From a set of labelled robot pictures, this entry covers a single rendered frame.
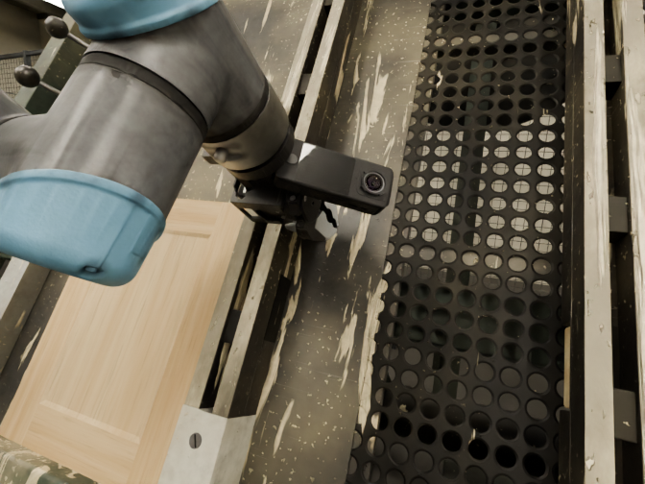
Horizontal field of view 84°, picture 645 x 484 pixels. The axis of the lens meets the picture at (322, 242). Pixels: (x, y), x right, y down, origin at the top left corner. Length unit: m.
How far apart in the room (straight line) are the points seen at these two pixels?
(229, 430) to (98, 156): 0.33
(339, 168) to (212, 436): 0.31
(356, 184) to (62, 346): 0.53
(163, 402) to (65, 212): 0.39
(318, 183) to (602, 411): 0.31
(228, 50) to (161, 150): 0.08
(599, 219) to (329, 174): 0.27
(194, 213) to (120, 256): 0.41
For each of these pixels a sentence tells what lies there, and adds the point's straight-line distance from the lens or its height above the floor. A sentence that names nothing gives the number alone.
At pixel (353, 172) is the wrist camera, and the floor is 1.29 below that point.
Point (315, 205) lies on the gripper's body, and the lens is 0.39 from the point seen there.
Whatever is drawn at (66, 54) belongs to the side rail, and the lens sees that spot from 1.15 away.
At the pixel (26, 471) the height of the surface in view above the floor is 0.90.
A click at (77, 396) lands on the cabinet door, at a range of 0.67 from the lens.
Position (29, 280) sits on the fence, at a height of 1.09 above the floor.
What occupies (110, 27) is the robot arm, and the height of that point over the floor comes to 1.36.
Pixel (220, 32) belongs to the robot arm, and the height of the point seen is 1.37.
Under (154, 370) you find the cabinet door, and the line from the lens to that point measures 0.58.
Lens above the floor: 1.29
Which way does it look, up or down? 11 degrees down
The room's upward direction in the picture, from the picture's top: 3 degrees clockwise
